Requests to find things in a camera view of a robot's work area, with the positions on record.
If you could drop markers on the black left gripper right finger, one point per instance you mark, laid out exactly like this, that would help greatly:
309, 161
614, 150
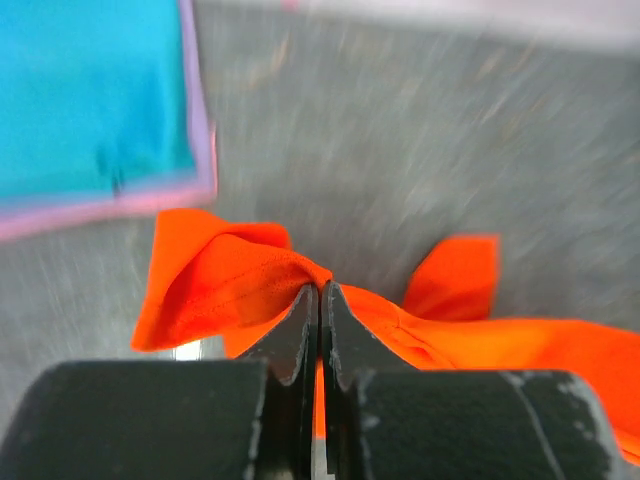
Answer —
388, 420

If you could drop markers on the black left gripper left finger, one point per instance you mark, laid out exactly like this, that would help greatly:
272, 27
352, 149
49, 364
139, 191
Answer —
246, 418

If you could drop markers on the orange t-shirt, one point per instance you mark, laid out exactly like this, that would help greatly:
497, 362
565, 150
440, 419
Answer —
209, 277

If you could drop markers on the folded turquoise t-shirt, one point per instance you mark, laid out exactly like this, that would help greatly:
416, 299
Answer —
93, 97

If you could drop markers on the folded purple t-shirt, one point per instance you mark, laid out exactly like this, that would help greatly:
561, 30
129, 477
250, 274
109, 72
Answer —
201, 136

